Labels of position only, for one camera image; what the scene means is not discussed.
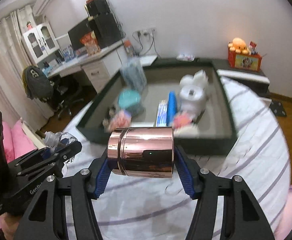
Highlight clear plastic bottle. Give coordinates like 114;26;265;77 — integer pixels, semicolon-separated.
35;131;77;153

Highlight rose gold metallic cylinder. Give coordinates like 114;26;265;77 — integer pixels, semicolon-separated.
107;127;174;178

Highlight pink patterned small packet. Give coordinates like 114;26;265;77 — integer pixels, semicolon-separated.
102;110;132;133

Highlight black hair clips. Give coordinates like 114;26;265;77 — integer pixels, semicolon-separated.
107;106;117;120

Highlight blue gold patterned box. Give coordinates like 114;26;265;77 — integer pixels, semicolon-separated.
155;100;168;127

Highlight blue rectangular plastic case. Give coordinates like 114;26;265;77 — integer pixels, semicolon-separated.
166;91;177;126

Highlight pink white small packet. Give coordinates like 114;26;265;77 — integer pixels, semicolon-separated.
172;112;200;138

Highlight pink bedding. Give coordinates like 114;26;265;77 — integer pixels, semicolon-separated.
0;120;36;239

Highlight white card in tray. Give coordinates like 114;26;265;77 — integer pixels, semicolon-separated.
130;122;154;127

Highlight dark jacket on chair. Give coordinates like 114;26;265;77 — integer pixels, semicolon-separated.
22;66;54;100

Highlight black office chair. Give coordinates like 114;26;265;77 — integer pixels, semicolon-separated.
47;75;84;120

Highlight teal round container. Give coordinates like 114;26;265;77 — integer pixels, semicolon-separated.
118;89;144;116

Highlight black shallow tray box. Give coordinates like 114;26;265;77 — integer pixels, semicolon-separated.
77;59;237;155

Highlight white plug-in device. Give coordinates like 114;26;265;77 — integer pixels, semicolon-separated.
179;85;206;118

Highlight white round night light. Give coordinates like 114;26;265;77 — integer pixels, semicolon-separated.
180;70;208;89

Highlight clear pack of blue items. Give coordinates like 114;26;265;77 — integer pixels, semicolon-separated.
120;57;147;94

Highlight white desk with drawers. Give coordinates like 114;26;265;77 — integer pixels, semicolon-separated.
48;40;127;93

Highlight black square floor scale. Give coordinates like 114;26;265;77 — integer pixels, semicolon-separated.
269;100;287;117

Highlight white glass-door cabinet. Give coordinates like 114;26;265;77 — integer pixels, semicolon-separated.
21;22;60;65

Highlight black white tv cabinet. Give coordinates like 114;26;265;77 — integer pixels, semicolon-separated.
158;57;273;108

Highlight white tissue packet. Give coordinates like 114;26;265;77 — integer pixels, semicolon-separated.
176;54;195;62

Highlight red-capped bottle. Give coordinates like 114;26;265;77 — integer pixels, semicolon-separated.
124;40;135;57

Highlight black computer monitor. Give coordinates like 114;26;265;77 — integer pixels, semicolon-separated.
68;18;91;51

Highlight orange snack bag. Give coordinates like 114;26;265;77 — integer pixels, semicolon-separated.
80;31;101;56

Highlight red cartoon storage box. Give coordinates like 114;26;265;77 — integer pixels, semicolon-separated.
228;50;262;72

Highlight black computer tower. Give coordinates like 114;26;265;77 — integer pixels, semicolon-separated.
88;13;121;49

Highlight orange octopus plush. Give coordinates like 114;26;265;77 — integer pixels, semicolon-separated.
228;37;249;55

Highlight black box on tower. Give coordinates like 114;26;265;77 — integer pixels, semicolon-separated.
86;0;110;17

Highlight white wall power strip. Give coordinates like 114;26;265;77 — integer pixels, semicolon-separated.
137;28;156;37

